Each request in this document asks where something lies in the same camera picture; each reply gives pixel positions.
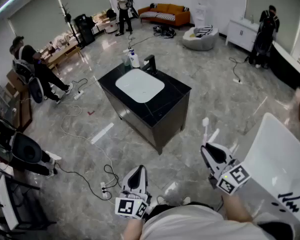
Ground black faucet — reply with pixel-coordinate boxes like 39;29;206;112
141;54;159;76

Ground white desk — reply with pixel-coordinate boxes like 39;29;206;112
0;173;19;231

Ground wooden table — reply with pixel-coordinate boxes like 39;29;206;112
41;40;83;73

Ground white cabinet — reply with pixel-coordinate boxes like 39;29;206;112
225;17;262;53

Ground black coat rack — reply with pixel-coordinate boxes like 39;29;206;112
59;3;84;49

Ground black cable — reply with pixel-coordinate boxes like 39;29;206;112
70;77;89;95
228;56;246;81
53;162;120;201
126;31;156;50

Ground white water dispenser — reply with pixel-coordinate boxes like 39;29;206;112
194;0;214;29

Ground person's white shirt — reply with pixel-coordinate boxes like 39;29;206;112
139;205;296;240

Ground black tall appliance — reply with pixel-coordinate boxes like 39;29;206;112
74;13;96;47

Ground wooden shelf unit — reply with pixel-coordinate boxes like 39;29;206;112
5;68;33;133

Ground person's black trousers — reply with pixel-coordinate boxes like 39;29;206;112
146;201;215;217

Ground white sink basin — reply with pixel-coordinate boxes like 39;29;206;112
114;68;165;104

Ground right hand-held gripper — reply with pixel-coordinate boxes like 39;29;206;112
200;142;252;196

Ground black vanity cabinet counter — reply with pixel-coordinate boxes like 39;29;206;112
97;61;192;155

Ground pile of black cables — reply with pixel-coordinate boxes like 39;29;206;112
153;25;177;39

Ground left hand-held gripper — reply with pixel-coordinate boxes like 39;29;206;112
114;165;153;220

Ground person's left forearm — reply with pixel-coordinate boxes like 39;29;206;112
123;217;146;240

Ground striped sofa cushion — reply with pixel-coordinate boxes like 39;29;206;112
139;10;176;22

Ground orange sofa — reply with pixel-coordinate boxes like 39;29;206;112
137;3;191;30

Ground white soap pump bottle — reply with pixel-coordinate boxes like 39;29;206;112
128;48;141;69

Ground round white side table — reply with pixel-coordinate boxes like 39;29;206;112
104;21;119;34

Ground white cable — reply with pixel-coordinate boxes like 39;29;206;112
60;104;114;171

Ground green glass cup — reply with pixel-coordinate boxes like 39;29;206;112
121;53;133;68

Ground striped pillow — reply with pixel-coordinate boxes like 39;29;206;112
195;24;214;38

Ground grey beanbag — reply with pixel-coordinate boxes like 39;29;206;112
182;25;220;52

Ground person's right forearm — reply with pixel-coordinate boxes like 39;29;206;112
221;193;253;223

